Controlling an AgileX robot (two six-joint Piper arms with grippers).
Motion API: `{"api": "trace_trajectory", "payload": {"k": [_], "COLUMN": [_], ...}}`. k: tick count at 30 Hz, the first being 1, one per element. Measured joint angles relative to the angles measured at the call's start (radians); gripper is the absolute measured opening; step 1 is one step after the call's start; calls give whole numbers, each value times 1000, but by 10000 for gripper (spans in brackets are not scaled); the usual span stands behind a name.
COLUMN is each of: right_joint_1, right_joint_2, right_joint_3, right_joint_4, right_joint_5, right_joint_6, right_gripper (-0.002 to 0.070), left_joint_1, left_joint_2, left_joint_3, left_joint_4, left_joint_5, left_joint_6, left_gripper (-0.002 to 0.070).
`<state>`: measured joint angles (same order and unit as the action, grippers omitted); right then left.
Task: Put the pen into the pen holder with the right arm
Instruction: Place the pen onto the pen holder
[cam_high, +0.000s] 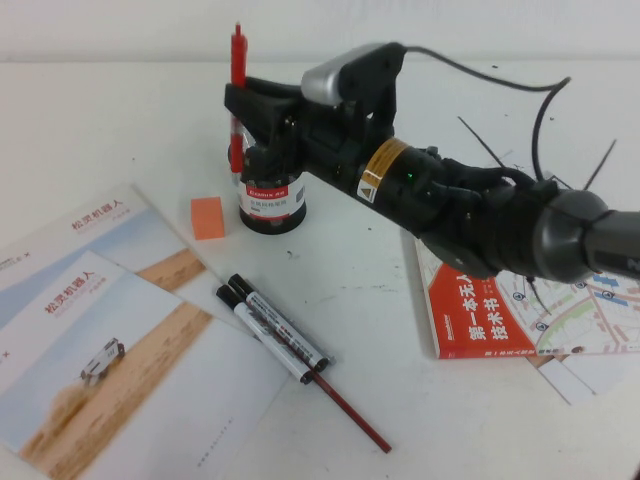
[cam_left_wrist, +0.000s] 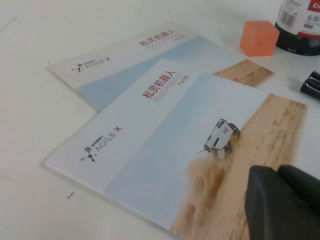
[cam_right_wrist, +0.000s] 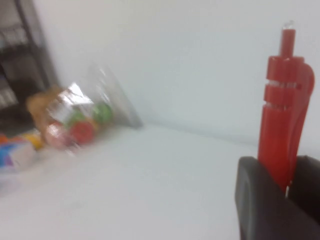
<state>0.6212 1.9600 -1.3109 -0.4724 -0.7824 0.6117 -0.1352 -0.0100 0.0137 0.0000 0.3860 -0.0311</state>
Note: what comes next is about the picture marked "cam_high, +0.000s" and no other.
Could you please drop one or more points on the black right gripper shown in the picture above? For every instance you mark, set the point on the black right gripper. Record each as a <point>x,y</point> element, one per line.
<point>330,140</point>

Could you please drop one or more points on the red retractable pen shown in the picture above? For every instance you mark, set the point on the red retractable pen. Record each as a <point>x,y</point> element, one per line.
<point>239,55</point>

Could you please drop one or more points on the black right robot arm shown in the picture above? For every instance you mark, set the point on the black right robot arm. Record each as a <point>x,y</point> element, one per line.
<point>500,225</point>

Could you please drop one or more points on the black mesh pen holder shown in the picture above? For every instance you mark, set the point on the black mesh pen holder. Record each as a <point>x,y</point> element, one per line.
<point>272,222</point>

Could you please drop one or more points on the orange rectangular block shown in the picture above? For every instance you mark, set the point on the orange rectangular block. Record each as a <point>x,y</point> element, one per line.
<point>207,220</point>

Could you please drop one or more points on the robot brochure with blue sky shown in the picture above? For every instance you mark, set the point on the robot brochure with blue sky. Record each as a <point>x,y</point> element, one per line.
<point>125,230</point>

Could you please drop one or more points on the black white whiteboard marker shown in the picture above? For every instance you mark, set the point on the black white whiteboard marker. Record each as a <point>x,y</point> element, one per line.
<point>227,297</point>
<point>280,320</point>

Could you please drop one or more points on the robot brochure with rover photo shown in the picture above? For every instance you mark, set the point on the robot brochure with rover photo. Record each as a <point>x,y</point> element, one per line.
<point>150,350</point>

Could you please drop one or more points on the orange book with map cover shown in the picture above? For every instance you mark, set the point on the orange book with map cover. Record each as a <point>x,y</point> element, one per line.
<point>475,320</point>

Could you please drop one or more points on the red pencil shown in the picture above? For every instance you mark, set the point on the red pencil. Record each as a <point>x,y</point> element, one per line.
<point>352,412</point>

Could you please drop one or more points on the robot brochure with grey photo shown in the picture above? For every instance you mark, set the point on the robot brochure with grey photo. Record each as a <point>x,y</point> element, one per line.
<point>575,380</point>

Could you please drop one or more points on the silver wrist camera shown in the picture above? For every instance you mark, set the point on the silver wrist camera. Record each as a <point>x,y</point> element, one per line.
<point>325,80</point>

